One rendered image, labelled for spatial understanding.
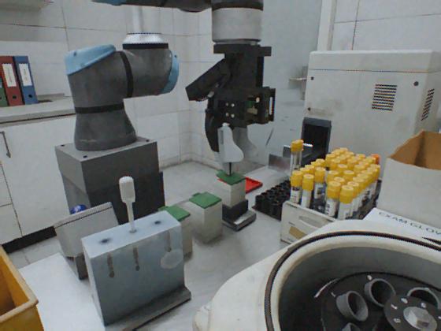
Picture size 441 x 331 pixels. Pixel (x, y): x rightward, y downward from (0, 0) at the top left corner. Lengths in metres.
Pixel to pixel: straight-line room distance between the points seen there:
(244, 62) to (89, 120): 0.42
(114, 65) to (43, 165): 1.42
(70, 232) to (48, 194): 1.71
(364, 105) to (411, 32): 1.36
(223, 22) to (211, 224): 0.30
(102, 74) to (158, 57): 0.14
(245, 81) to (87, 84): 0.40
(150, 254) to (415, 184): 0.36
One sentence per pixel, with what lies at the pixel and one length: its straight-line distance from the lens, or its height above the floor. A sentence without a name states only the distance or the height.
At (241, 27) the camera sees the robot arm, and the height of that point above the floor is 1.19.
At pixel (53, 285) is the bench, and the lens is 0.45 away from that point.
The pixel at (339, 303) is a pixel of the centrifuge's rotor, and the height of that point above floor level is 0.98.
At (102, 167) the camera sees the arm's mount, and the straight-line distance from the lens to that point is 0.68.
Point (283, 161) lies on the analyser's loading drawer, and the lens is 0.68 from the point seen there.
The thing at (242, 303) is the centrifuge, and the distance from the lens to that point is 0.22.
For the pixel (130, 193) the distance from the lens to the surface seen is 0.30.
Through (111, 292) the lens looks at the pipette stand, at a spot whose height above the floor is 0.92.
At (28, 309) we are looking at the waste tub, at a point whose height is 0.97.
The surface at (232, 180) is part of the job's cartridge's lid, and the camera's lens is 0.48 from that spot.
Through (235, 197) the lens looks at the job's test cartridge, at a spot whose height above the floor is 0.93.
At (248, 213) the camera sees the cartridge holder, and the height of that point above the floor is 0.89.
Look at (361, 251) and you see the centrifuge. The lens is 0.31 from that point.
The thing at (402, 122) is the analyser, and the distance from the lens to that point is 0.74.
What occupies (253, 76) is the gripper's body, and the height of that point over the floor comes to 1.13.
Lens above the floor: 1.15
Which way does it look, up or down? 20 degrees down
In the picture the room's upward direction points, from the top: straight up
